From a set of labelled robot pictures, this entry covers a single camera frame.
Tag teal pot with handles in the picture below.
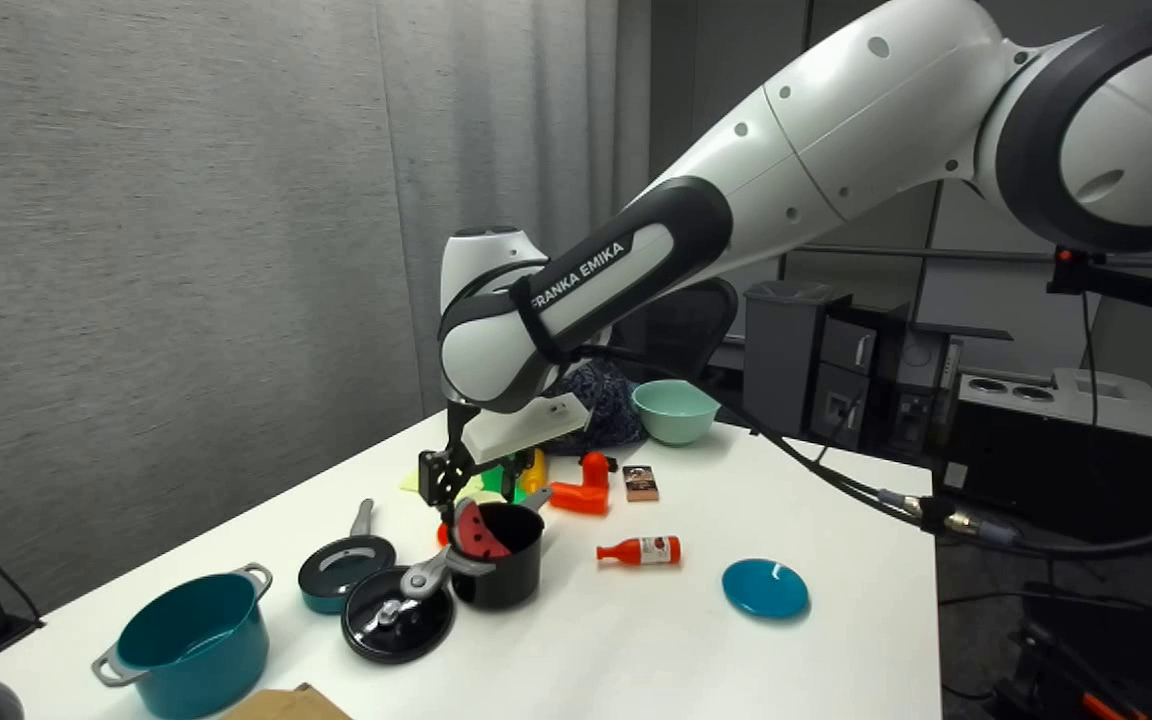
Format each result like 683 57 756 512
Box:
86 561 277 720

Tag small brown printed packet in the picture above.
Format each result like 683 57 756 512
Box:
621 459 664 507

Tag brown cardboard box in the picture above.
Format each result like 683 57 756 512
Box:
208 680 350 720

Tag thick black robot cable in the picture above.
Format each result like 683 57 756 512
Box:
718 395 1152 561

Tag watermelon slice plushie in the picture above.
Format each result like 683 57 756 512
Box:
451 502 515 566

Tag teal round lid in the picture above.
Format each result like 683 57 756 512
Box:
718 555 816 629

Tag red ketchup toy bottle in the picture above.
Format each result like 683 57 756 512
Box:
590 534 689 574

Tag orange toy block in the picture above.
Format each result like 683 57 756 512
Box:
546 481 611 522

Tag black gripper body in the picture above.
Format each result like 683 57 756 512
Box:
415 443 489 512

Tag dark blue knitted cloth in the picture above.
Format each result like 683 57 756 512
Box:
546 356 646 458

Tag black box grey lid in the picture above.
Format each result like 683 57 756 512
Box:
936 368 1152 543

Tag yellow toy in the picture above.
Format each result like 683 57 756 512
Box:
515 448 551 512

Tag black pot with handle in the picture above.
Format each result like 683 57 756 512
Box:
401 502 546 616

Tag mint green bowl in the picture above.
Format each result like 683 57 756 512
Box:
628 376 722 448

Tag black lid silver handle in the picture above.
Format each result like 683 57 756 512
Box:
337 566 455 667

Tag orange toy bottle black cap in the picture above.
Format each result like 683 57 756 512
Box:
580 448 621 493

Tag dark computer cabinets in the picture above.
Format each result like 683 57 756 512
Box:
741 277 955 458

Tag green plastic cup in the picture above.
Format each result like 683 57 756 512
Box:
471 458 525 504

